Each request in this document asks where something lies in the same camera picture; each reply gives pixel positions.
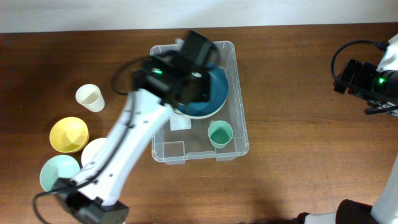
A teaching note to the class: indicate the green plastic cup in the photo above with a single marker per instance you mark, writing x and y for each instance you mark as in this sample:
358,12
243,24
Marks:
220,133

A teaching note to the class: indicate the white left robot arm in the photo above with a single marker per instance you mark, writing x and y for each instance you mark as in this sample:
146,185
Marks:
163,84

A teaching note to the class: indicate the light teal plastic bowl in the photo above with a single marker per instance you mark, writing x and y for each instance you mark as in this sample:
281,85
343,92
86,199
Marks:
63,166

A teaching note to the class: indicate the white plastic bowl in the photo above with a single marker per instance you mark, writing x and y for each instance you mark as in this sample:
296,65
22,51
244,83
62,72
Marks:
91,149

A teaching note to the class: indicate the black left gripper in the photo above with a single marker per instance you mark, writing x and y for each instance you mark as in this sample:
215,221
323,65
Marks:
204,92

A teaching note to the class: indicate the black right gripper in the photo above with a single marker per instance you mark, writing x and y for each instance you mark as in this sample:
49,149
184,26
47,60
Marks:
364,72

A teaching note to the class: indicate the beige plastic bowl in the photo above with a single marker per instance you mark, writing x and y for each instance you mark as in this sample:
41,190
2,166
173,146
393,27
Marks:
203,109

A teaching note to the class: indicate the cream plastic cup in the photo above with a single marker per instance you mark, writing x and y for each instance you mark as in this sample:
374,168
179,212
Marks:
90,97

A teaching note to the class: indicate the clear plastic storage bin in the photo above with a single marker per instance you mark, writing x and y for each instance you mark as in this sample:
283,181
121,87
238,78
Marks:
177,147

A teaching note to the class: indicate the dark blue bowl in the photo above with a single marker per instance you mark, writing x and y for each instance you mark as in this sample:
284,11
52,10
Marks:
218,80

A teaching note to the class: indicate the yellow plastic bowl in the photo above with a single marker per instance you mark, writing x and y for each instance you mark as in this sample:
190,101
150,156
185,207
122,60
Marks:
69,135

